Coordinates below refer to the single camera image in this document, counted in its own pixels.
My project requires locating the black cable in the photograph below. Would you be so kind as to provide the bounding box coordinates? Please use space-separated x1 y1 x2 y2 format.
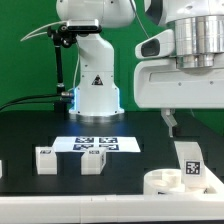
0 94 74 112

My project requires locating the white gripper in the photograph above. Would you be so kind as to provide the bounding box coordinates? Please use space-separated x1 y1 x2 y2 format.
134 29 224 137

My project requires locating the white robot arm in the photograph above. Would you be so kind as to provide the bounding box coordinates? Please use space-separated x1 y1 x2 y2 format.
56 0 224 128

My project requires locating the white L-shaped fence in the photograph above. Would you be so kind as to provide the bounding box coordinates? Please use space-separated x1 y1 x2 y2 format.
0 171 224 224

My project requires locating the white round stool seat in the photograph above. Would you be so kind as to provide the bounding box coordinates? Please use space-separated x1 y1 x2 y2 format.
143 169 209 195

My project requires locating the white fiducial marker sheet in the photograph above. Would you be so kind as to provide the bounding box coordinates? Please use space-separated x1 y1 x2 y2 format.
53 136 140 152

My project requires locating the white cable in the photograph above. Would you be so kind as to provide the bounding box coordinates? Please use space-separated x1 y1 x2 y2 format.
20 20 68 43

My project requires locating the black camera on stand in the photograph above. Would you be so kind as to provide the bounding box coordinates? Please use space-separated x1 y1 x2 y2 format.
66 19 101 34

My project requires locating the white block at left edge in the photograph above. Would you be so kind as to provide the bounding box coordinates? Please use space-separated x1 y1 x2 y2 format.
0 160 3 179

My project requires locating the black camera stand pole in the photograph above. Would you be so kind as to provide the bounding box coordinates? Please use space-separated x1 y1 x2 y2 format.
46 25 78 112

